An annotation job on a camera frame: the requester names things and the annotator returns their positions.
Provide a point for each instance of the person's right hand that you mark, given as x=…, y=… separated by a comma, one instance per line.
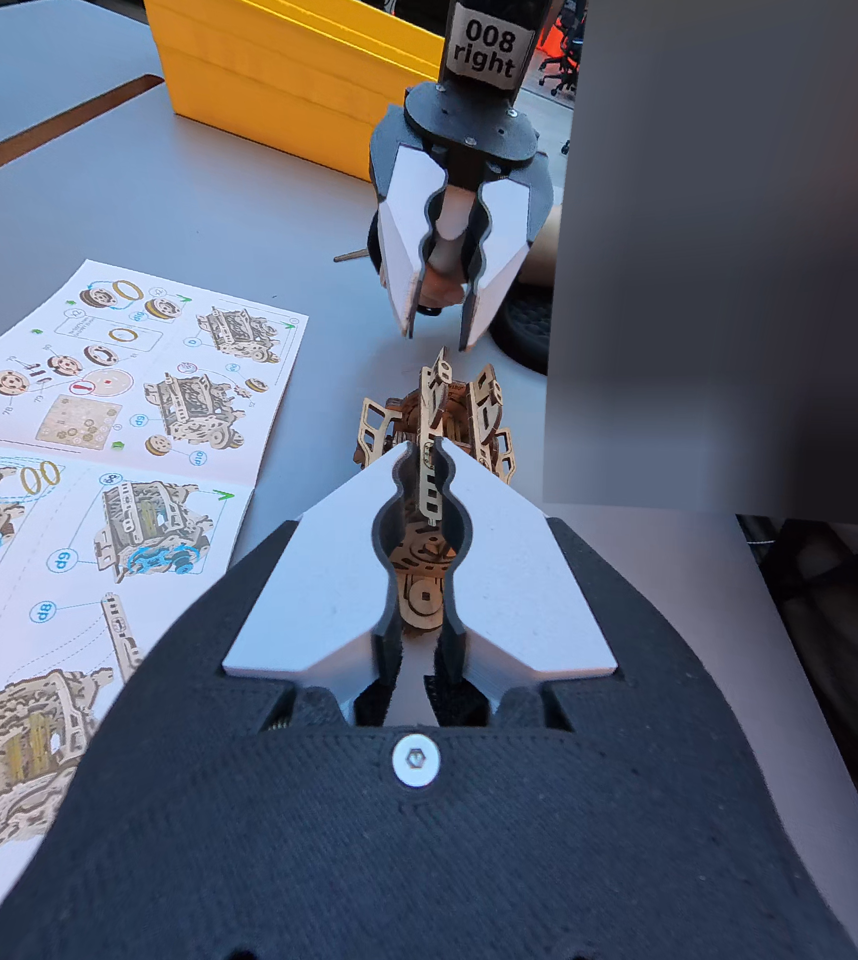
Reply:
x=447, y=277

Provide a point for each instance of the thin wooden stick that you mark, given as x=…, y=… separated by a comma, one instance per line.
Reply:
x=350, y=255

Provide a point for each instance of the black round mesh object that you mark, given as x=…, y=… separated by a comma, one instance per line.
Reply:
x=526, y=334

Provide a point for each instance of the white instruction booklet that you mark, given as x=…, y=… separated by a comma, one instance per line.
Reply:
x=196, y=390

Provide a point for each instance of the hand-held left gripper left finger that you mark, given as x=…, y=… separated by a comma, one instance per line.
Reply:
x=301, y=600

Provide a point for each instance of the wooden slotted strip part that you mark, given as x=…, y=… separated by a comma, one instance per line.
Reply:
x=436, y=382

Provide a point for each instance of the yellow plastic bin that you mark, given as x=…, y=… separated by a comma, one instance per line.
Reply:
x=264, y=75

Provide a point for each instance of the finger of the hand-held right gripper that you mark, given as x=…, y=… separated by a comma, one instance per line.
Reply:
x=511, y=225
x=406, y=217

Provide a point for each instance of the wooden mechanical model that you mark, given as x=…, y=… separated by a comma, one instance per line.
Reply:
x=485, y=405

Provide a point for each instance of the black office chair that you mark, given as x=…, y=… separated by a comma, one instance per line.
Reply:
x=560, y=67

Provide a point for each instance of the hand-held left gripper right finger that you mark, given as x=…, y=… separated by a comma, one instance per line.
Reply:
x=541, y=600

